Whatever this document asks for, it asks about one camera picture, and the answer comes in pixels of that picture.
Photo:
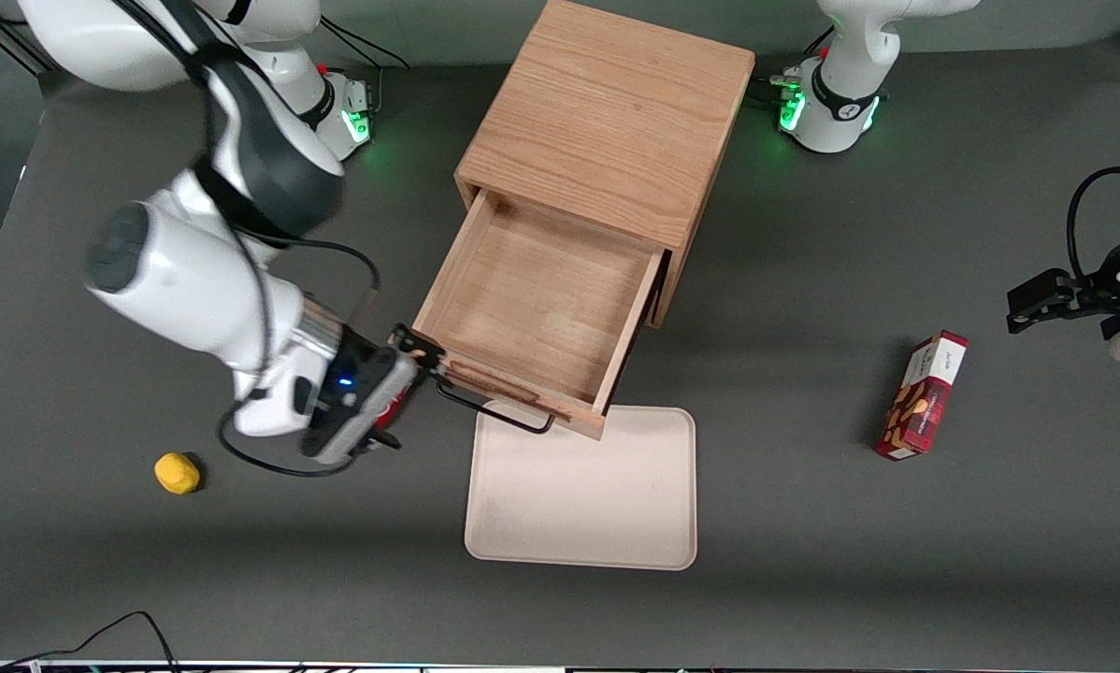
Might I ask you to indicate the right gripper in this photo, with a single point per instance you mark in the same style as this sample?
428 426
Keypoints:
366 366

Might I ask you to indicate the red tartan cookie box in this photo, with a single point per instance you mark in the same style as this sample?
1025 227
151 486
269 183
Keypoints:
925 397

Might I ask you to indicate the oak wooden drawer cabinet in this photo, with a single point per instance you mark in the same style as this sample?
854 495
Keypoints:
607 112

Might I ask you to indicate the small yellow block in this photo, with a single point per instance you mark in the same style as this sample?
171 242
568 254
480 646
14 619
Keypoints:
178 473

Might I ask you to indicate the cream plastic tray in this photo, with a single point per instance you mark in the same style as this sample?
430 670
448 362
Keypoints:
583 505

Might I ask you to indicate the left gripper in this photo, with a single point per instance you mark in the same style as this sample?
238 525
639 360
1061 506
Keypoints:
1104 283

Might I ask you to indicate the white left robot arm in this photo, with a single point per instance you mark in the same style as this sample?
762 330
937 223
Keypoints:
845 93

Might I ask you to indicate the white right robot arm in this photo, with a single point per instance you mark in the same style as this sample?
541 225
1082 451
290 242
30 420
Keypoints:
195 280

